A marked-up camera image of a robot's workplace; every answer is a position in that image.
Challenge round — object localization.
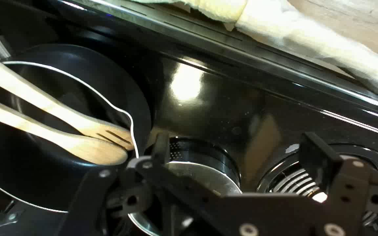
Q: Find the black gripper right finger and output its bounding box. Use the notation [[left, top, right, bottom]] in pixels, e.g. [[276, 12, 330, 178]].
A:
[[298, 132, 378, 236]]

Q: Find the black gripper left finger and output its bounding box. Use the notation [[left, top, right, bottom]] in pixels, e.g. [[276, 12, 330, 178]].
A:
[[57, 134, 224, 236]]

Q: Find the glass lid with black knob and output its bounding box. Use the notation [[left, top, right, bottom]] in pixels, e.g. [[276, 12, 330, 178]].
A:
[[126, 135, 245, 236]]

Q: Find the slotted wooden spoon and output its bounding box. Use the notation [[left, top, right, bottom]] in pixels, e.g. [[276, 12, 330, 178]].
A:
[[0, 63, 137, 151]]

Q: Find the coil burner element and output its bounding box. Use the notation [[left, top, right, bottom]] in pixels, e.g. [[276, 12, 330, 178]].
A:
[[256, 144, 378, 236]]

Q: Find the black electric stove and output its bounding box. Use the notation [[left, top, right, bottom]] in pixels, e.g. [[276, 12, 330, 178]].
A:
[[0, 0, 378, 236]]

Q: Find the yellow white dish towel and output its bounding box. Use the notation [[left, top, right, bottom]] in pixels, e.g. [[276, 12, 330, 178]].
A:
[[133, 0, 378, 93]]

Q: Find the black saucepan with long handle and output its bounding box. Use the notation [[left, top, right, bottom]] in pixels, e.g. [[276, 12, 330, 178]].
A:
[[0, 42, 154, 215]]

